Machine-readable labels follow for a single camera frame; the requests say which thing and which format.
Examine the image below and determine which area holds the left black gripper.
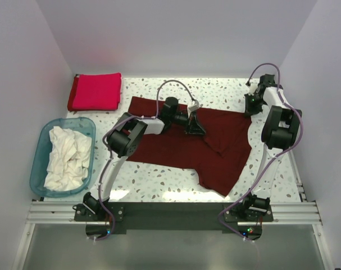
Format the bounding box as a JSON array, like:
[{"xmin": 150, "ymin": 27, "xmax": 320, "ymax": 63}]
[{"xmin": 170, "ymin": 110, "xmax": 205, "ymax": 134}]

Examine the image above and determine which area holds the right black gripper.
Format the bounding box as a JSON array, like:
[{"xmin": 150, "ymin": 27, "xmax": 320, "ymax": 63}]
[{"xmin": 244, "ymin": 93, "xmax": 266, "ymax": 118}]

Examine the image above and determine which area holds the dark red t-shirt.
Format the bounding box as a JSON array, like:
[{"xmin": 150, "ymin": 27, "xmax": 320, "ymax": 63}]
[{"xmin": 128, "ymin": 108, "xmax": 252, "ymax": 196}]

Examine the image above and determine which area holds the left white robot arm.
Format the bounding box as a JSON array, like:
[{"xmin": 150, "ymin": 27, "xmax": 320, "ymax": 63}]
[{"xmin": 83, "ymin": 97, "xmax": 206, "ymax": 221}]

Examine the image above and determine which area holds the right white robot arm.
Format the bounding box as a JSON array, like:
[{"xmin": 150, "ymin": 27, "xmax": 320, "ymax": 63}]
[{"xmin": 240, "ymin": 74, "xmax": 302, "ymax": 221}]

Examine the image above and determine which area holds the folded pink red t-shirt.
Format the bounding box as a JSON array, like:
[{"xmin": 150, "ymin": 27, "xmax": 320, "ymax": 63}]
[{"xmin": 67, "ymin": 73, "xmax": 122, "ymax": 111}]

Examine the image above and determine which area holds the blue plastic basket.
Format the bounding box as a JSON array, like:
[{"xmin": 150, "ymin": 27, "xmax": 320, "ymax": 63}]
[{"xmin": 29, "ymin": 117, "xmax": 96, "ymax": 198}]

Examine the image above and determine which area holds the crumpled white t-shirt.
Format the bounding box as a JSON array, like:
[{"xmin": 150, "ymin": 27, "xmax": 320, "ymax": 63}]
[{"xmin": 44, "ymin": 126, "xmax": 92, "ymax": 192}]

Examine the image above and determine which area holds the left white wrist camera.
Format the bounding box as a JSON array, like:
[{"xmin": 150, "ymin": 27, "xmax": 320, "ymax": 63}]
[{"xmin": 187, "ymin": 100, "xmax": 200, "ymax": 112}]

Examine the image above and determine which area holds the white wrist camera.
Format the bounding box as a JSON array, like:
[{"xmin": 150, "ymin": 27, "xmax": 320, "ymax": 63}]
[
  {"xmin": 245, "ymin": 81, "xmax": 258, "ymax": 96},
  {"xmin": 187, "ymin": 100, "xmax": 200, "ymax": 112}
]

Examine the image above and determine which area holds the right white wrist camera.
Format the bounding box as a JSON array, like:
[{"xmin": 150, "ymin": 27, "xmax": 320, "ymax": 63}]
[{"xmin": 245, "ymin": 81, "xmax": 258, "ymax": 96}]

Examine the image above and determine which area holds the aluminium frame rail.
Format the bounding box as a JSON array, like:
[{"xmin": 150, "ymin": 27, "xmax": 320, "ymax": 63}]
[{"xmin": 26, "ymin": 201, "xmax": 322, "ymax": 225}]

